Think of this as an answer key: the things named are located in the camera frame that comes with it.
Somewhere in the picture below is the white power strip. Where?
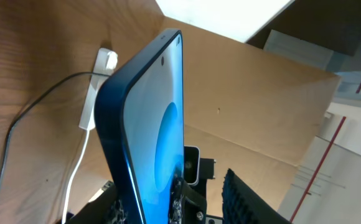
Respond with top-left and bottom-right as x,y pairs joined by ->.
78,48 -> 118,131

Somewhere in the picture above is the black charger cable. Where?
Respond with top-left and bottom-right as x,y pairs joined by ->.
0,71 -> 111,224

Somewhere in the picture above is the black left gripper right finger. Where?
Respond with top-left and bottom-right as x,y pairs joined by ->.
222,169 -> 291,224

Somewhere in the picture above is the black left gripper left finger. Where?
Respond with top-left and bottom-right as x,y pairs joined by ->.
104,185 -> 128,224

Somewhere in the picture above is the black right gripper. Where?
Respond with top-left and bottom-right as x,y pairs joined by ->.
168,158 -> 223,224

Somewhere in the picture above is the blue Galaxy smartphone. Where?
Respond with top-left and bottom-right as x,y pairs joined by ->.
94,29 -> 184,223

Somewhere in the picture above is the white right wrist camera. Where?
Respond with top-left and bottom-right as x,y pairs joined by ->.
184,146 -> 200,186

